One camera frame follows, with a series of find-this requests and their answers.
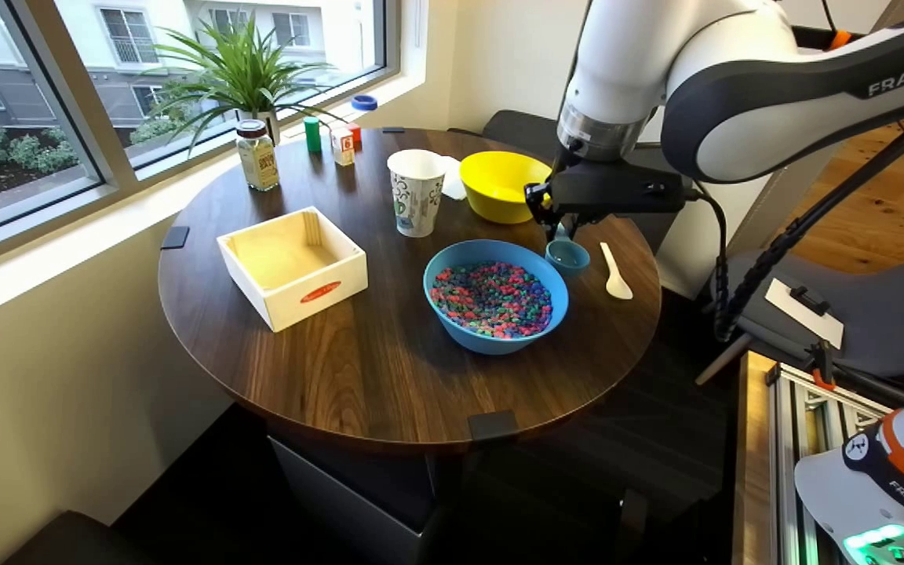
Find black table edge bracket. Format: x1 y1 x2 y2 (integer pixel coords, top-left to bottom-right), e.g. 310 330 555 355
467 410 519 444
157 224 195 254

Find colourful beads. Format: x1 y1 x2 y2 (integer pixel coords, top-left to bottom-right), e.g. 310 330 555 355
429 262 555 341

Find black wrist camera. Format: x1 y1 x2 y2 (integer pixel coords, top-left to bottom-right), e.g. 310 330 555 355
618 162 699 213

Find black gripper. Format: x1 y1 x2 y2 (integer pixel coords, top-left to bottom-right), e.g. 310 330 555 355
525 160 628 246

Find spice jar with black lid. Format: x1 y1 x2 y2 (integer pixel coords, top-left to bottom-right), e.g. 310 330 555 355
231 116 282 195

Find yellow bowl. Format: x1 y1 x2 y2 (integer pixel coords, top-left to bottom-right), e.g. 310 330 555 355
455 147 555 229

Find white container with blue lid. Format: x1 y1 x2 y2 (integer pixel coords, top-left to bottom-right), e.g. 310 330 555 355
350 92 384 128

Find grey window frame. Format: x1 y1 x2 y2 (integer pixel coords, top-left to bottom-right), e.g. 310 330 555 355
0 0 402 280

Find white plastic spoon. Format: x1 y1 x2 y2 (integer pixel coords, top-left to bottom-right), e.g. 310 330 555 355
598 240 637 303

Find blue bowl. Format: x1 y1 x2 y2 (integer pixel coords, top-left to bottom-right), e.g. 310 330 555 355
421 236 576 357

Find green block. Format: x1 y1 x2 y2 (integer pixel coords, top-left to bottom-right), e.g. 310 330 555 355
301 112 326 158

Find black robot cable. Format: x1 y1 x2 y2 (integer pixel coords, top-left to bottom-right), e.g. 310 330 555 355
680 103 904 348

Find black orange camera boom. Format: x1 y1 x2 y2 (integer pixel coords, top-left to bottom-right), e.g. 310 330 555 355
791 23 856 54

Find teal blue measuring spoon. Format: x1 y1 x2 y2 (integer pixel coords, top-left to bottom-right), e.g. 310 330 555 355
544 229 595 280

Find white flat box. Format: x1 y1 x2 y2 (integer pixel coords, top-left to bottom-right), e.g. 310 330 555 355
763 277 847 352

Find dark table pedestal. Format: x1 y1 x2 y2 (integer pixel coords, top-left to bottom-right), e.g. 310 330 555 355
267 434 447 565

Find green potted plant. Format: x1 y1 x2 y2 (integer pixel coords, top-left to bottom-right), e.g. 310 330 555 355
150 13 353 150

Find wood and aluminium robot cart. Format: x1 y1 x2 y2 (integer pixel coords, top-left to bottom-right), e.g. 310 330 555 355
732 348 901 565

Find patterned white paper cup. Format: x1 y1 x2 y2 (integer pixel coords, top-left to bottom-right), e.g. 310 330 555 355
384 144 449 242

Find white wooden box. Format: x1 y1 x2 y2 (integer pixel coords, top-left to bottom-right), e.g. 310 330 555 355
215 203 372 335

